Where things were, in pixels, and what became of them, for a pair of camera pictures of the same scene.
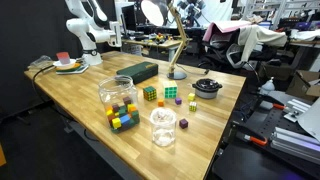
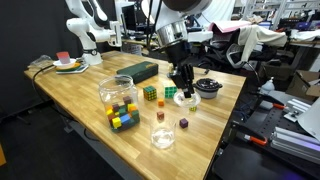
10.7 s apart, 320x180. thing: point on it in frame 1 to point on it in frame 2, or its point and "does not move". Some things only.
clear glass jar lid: (163, 115) to (189, 102)
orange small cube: (161, 103) does not move
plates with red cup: (66, 66) does not move
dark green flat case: (139, 72) does not move
